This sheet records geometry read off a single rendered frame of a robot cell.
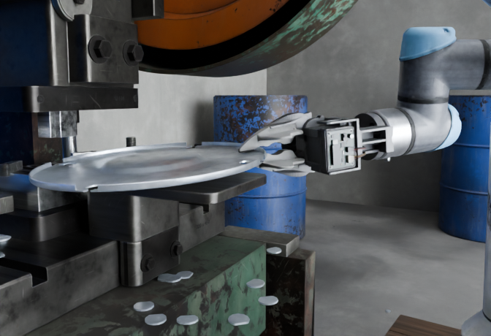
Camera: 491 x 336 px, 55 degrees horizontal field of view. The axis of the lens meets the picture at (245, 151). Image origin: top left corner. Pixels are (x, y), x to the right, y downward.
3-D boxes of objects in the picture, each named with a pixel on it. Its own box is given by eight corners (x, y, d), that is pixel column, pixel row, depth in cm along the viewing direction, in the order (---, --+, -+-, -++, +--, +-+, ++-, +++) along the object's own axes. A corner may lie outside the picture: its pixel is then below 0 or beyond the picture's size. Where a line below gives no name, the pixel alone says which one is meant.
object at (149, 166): (113, 148, 78) (112, 144, 78) (285, 144, 70) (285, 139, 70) (-31, 192, 51) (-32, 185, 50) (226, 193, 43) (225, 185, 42)
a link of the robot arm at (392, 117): (375, 107, 75) (378, 157, 77) (353, 109, 74) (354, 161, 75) (410, 108, 69) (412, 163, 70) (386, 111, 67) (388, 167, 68)
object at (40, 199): (120, 190, 72) (120, 160, 72) (39, 211, 59) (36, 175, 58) (77, 185, 76) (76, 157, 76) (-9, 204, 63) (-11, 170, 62)
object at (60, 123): (82, 135, 68) (80, 109, 67) (55, 138, 63) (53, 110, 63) (66, 134, 69) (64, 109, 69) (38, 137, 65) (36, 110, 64)
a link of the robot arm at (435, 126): (429, 93, 79) (424, 142, 82) (378, 99, 75) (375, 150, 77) (468, 100, 73) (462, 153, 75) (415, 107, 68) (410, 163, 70)
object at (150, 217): (268, 272, 62) (269, 169, 60) (214, 316, 49) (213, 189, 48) (120, 245, 73) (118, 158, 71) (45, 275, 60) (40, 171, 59)
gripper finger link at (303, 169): (272, 149, 65) (324, 140, 68) (266, 147, 66) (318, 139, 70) (275, 182, 66) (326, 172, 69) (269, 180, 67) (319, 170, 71)
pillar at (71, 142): (81, 182, 78) (77, 98, 77) (71, 185, 76) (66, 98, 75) (71, 181, 79) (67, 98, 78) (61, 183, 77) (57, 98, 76)
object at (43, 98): (143, 124, 72) (142, 88, 71) (31, 134, 54) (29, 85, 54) (66, 121, 79) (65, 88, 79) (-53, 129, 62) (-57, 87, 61)
